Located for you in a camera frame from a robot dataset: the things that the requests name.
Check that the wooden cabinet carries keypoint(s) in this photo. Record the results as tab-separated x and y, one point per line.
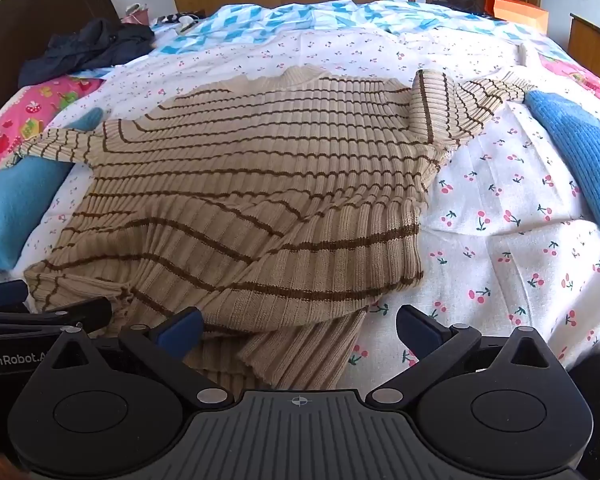
592	45

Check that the small white object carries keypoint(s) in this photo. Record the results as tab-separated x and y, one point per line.
186	21

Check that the blue knit garment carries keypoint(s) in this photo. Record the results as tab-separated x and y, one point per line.
580	160

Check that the dark navy jacket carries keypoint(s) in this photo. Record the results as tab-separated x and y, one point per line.
85	50

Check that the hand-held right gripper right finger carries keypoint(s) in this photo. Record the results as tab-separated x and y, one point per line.
420	327

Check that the blue white checked blanket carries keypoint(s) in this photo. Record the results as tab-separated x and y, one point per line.
290	17

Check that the pink printed cloth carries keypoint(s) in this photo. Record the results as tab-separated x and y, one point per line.
580	77

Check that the white cherry-print bedsheet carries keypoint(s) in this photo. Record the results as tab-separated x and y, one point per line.
505	220

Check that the orange box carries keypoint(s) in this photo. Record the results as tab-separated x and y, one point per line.
517	12

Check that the pink fruit-print pillow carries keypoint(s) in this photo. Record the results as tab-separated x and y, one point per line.
25	110

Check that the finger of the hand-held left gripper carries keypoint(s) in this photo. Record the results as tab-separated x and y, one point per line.
55	317
2	296

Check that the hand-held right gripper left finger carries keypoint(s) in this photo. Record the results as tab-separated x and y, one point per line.
180	332

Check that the dark wooden headboard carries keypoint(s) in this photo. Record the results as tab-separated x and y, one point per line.
30	15

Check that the pink bag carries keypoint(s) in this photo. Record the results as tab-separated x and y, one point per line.
136	14

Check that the beige brown-striped knit sweater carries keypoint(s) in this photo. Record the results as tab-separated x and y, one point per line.
255	160

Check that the black white patterned cloth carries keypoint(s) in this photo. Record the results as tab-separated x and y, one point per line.
167	17

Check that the teal felt garment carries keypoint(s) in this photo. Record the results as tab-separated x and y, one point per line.
15	200

